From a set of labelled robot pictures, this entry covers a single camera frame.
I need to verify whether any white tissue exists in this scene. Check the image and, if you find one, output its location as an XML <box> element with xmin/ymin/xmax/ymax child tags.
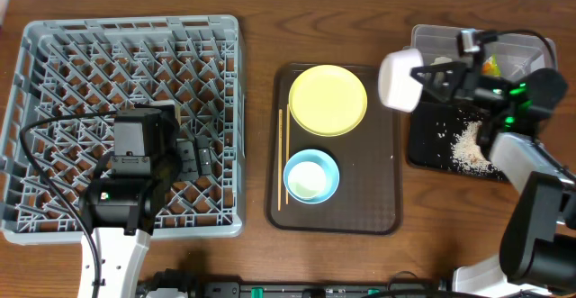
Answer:
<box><xmin>432</xmin><ymin>56</ymin><xmax>453</xmax><ymax>65</ymax></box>

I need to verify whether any green orange snack wrapper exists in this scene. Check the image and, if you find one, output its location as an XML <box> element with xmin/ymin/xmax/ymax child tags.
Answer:
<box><xmin>481</xmin><ymin>55</ymin><xmax>501</xmax><ymax>77</ymax></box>

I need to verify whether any white pink bowl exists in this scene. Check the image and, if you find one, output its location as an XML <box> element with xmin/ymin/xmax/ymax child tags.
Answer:
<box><xmin>378</xmin><ymin>49</ymin><xmax>423</xmax><ymax>113</ymax></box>

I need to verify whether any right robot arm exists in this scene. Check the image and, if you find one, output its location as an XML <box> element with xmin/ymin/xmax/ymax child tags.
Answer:
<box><xmin>410</xmin><ymin>62</ymin><xmax>575</xmax><ymax>297</ymax></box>

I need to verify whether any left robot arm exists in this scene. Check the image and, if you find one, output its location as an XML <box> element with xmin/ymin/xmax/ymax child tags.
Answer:
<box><xmin>78</xmin><ymin>101</ymin><xmax>205</xmax><ymax>297</ymax></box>

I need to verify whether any clear plastic waste bin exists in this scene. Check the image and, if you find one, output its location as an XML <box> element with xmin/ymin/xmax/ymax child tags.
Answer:
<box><xmin>410</xmin><ymin>24</ymin><xmax>554</xmax><ymax>81</ymax></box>

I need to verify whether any black waste tray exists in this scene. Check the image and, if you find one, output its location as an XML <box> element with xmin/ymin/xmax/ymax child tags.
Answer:
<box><xmin>408</xmin><ymin>102</ymin><xmax>507</xmax><ymax>182</ymax></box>

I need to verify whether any grey plastic dishwasher rack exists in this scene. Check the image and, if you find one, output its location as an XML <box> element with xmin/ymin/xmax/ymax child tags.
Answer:
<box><xmin>1</xmin><ymin>14</ymin><xmax>246</xmax><ymax>245</ymax></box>

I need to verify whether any food scraps pile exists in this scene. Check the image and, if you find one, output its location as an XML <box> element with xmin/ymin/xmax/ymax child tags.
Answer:
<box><xmin>436</xmin><ymin>121</ymin><xmax>499</xmax><ymax>176</ymax></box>

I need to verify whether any left wooden chopstick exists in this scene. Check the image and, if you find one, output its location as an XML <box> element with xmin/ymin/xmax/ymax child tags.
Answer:
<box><xmin>277</xmin><ymin>109</ymin><xmax>283</xmax><ymax>212</ymax></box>

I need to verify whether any wooden chopstick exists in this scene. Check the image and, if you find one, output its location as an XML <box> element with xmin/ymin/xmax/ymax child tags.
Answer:
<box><xmin>277</xmin><ymin>109</ymin><xmax>283</xmax><ymax>212</ymax></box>
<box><xmin>284</xmin><ymin>104</ymin><xmax>291</xmax><ymax>205</ymax></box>

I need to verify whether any right wooden chopstick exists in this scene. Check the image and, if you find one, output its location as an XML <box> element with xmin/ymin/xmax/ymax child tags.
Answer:
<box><xmin>284</xmin><ymin>104</ymin><xmax>291</xmax><ymax>205</ymax></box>

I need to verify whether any light blue bowl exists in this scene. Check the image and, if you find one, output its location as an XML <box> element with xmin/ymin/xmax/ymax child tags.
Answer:
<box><xmin>283</xmin><ymin>149</ymin><xmax>340</xmax><ymax>204</ymax></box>

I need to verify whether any yellow round plate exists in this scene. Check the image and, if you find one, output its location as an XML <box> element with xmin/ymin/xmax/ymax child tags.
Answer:
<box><xmin>288</xmin><ymin>65</ymin><xmax>368</xmax><ymax>137</ymax></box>

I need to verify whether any dark brown serving tray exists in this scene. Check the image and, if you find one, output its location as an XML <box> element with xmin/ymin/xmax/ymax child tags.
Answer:
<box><xmin>265</xmin><ymin>63</ymin><xmax>402</xmax><ymax>235</ymax></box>

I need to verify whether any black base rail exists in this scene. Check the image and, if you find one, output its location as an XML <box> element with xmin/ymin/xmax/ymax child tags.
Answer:
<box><xmin>134</xmin><ymin>269</ymin><xmax>464</xmax><ymax>298</ymax></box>

